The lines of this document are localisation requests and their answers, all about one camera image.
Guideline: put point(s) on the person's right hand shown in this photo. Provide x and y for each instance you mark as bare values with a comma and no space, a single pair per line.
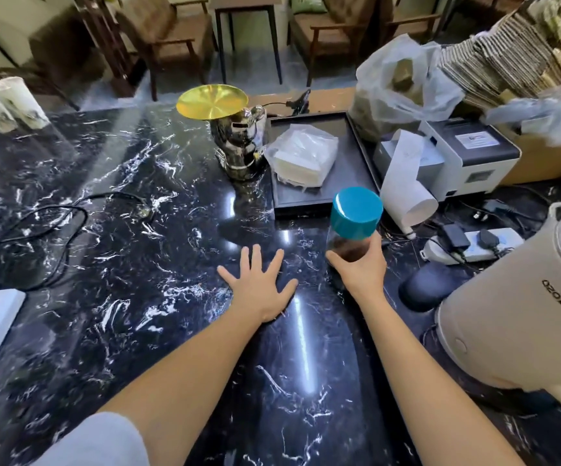
365,276

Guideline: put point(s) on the person's left hand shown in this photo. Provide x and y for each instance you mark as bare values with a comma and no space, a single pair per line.
258,293

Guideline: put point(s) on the person's left thumb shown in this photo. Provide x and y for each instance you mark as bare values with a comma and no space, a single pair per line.
286,290

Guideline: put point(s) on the person's right thumb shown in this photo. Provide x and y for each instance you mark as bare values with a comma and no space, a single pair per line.
339,262

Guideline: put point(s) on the person's left little finger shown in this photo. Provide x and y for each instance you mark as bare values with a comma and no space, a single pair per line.
228,276

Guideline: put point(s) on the person's left middle finger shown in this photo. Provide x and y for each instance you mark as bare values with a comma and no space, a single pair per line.
257,259

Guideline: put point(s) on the clear jar with teal lid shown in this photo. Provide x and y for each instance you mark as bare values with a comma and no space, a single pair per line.
355,213

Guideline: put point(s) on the person's right forearm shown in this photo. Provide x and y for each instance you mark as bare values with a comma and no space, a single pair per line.
426,388

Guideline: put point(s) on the person's left forearm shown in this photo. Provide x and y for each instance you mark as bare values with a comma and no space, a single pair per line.
198,378

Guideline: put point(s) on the black rectangular tray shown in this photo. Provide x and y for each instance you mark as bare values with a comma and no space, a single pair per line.
319,189

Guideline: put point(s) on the black round mouse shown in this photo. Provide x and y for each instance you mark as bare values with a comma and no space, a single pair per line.
428,286

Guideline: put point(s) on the white receipt paper strip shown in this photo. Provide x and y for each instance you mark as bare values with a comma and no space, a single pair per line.
406,184

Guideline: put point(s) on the plastic-wrapped white napkin pack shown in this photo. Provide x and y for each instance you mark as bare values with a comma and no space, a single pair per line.
302,155

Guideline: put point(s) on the black power adapter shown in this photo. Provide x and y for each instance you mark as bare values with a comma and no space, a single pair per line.
456,236

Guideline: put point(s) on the silver figurine with gold plate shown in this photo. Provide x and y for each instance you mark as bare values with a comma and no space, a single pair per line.
236,135

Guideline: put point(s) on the white power strip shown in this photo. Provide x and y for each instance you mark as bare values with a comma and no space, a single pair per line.
474,249

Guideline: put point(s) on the black plug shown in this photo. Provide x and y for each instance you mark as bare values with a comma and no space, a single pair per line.
488,239

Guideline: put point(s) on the black phone stand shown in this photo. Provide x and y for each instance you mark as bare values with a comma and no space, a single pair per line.
301,102

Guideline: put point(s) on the white receipt printer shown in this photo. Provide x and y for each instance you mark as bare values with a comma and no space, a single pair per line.
474,155

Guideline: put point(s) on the translucent plastic bag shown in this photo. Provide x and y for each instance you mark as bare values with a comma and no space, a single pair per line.
396,87

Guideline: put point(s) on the cream electric kettle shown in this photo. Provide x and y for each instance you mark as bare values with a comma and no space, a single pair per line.
518,315

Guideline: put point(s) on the white shirt sleeve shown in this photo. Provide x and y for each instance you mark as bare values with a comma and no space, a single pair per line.
96,444

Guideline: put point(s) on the wooden armchair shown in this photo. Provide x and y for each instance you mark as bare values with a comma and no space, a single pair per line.
338,33
173,33

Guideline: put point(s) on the brown cardboard box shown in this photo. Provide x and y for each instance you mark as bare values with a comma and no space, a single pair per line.
552,160

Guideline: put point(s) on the crumpled clear plastic wrap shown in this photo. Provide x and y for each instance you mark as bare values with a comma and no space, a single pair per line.
542,116

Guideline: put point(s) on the dark side table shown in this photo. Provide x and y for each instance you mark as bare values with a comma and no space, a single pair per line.
246,2

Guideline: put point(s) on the green cushion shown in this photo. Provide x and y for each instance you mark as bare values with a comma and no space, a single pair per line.
307,2

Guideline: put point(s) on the wooden rack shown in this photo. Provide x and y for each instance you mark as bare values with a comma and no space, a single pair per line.
105,43

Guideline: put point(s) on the stack of folded cardboard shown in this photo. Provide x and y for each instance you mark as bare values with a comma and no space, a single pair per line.
513,53

